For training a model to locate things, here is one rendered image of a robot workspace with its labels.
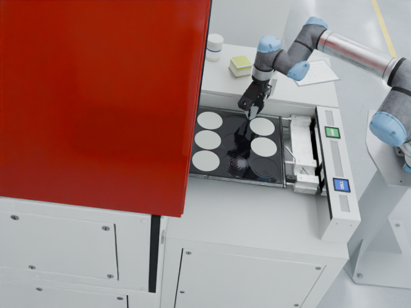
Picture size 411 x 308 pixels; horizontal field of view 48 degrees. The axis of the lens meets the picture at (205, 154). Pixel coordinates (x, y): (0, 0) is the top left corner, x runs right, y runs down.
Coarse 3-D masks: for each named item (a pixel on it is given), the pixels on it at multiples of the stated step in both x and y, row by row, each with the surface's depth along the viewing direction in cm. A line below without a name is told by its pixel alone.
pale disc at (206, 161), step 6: (204, 150) 170; (198, 156) 168; (204, 156) 168; (210, 156) 168; (216, 156) 169; (198, 162) 166; (204, 162) 166; (210, 162) 166; (216, 162) 167; (198, 168) 164; (204, 168) 164; (210, 168) 164
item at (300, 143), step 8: (296, 128) 187; (304, 128) 187; (296, 136) 183; (304, 136) 184; (296, 144) 180; (304, 144) 181; (296, 152) 177; (304, 152) 178; (312, 152) 178; (304, 192) 167; (312, 192) 167
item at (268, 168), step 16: (224, 112) 185; (224, 128) 179; (240, 128) 180; (192, 144) 171; (224, 144) 173; (240, 144) 174; (224, 160) 168; (240, 160) 169; (256, 160) 170; (272, 160) 170; (224, 176) 163; (240, 176) 163; (256, 176) 164; (272, 176) 165
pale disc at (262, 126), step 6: (252, 120) 184; (258, 120) 184; (264, 120) 185; (252, 126) 181; (258, 126) 182; (264, 126) 182; (270, 126) 183; (258, 132) 180; (264, 132) 180; (270, 132) 181
